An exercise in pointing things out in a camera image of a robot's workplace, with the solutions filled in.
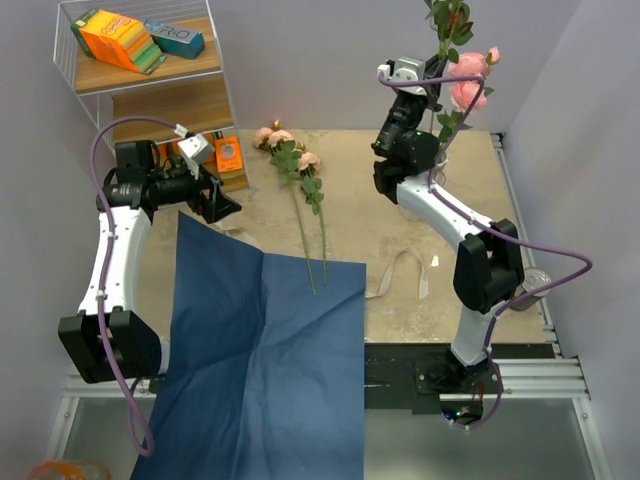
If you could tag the teal toothpaste box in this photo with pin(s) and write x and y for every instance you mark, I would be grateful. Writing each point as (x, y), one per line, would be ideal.
(176, 40)

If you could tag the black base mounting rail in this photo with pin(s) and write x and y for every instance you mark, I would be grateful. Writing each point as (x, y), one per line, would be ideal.
(328, 379)

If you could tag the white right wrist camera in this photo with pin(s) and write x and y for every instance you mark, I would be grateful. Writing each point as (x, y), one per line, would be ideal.
(404, 69)

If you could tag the yellow orange sponge pack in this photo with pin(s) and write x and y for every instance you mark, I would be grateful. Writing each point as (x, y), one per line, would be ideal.
(167, 155)

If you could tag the blue wrapping paper sheet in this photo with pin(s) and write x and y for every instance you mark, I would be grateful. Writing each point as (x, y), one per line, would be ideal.
(229, 292)

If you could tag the peach rose stem short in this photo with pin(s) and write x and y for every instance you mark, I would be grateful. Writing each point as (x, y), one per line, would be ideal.
(311, 184)

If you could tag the orange box on lower shelf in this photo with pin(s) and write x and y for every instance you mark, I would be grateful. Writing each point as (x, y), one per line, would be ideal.
(228, 155)

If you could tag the orange plastic bag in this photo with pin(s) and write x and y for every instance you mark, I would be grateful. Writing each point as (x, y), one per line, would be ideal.
(69, 469)

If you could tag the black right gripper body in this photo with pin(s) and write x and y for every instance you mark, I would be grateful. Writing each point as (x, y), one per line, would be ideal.
(400, 117)

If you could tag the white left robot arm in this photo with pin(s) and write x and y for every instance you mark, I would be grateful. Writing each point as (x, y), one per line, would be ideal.
(107, 314)

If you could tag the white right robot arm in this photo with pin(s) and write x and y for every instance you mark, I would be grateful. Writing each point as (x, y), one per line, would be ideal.
(488, 267)

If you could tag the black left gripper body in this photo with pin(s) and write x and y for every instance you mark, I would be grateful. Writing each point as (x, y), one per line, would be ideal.
(180, 187)

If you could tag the white wire wooden shelf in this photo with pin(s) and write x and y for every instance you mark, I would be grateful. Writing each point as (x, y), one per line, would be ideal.
(194, 93)

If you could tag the metal tin can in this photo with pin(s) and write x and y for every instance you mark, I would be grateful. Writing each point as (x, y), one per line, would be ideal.
(534, 279)

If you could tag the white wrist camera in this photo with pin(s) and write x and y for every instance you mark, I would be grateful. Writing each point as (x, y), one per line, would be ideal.
(194, 149)
(404, 69)

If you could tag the pink rose stem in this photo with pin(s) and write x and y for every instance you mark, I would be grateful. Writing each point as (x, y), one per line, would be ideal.
(451, 22)
(463, 92)

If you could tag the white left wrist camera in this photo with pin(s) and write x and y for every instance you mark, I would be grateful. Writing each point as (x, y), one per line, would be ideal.
(194, 149)

